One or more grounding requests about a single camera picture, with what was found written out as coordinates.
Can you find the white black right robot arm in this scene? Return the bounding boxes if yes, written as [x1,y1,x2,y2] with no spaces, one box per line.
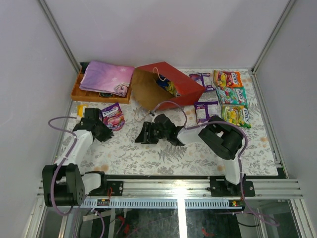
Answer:
[135,114,248,198]

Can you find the pink purple folded cloth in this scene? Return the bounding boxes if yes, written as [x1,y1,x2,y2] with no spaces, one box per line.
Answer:
[79,61,135,97]

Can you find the wooden tray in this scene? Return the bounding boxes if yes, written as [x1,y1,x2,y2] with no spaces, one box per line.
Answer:
[71,67,132,104]

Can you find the aluminium front rail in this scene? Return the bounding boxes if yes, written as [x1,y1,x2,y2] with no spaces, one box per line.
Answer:
[37,177,304,199]

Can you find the left aluminium frame post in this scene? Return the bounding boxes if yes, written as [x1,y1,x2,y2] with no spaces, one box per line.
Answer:
[36,0,80,73]

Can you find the right aluminium frame post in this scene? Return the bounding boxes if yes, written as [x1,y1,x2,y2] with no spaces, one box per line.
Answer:
[252,0,297,73]

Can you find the teal Fox's mint candy bag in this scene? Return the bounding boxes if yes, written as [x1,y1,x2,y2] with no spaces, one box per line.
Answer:
[216,87,248,106]

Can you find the orange Fox's fruits candy bag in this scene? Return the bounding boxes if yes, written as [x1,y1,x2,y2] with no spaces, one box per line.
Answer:
[212,70,243,88]

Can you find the yellow snack packet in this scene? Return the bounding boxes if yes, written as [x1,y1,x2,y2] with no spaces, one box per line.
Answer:
[77,104,88,118]

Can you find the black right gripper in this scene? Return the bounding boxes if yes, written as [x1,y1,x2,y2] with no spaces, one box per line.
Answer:
[135,121,169,144]

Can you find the green blue snack packet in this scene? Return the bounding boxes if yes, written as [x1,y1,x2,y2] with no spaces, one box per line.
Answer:
[156,78,180,97]

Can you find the purple Fox's berries candy bag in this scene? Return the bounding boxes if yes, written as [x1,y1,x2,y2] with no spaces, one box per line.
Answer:
[101,103,125,131]

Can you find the green yellow candy bag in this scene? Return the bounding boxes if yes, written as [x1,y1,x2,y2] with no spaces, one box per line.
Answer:
[221,105,251,128]

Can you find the aluminium frame post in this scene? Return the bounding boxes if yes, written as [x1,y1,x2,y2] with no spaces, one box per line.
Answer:
[252,0,297,73]
[36,0,80,73]

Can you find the red brown paper bag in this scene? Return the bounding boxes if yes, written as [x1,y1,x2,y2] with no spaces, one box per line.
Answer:
[130,61,205,111]

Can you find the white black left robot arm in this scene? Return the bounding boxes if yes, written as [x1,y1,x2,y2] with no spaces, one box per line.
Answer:
[42,108,113,208]

